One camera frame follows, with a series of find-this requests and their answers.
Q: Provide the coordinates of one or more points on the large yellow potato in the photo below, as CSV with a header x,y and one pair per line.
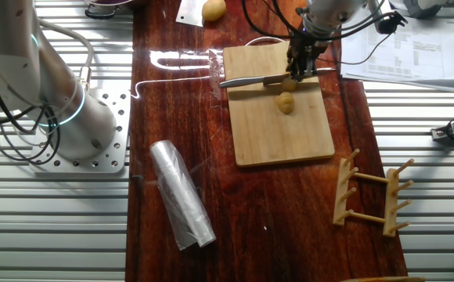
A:
x,y
213,9

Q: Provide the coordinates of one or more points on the small yellow potato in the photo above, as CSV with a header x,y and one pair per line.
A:
x,y
289,85
285,103

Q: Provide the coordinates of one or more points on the stainless steel pot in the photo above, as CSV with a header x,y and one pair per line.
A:
x,y
101,9

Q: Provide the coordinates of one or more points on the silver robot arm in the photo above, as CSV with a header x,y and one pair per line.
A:
x,y
74,117

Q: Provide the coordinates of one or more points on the clear plastic bag roll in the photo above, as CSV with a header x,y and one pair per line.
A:
x,y
182,196

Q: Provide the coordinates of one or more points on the steel kitchen knife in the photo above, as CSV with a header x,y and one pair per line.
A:
x,y
242,81

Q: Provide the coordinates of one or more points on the wooden peg rack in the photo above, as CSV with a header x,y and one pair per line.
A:
x,y
389,203

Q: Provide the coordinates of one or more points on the printed paper sheets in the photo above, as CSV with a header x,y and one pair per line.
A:
x,y
422,51

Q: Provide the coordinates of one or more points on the steel cleaver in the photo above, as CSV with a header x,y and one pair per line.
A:
x,y
188,13

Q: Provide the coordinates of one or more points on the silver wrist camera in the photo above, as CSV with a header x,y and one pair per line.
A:
x,y
387,21

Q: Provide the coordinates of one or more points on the dark red wooden board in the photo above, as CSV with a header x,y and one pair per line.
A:
x,y
172,117

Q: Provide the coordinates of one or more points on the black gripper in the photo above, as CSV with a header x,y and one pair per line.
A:
x,y
309,49

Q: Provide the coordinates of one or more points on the bamboo cutting board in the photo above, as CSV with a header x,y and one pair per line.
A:
x,y
266,133

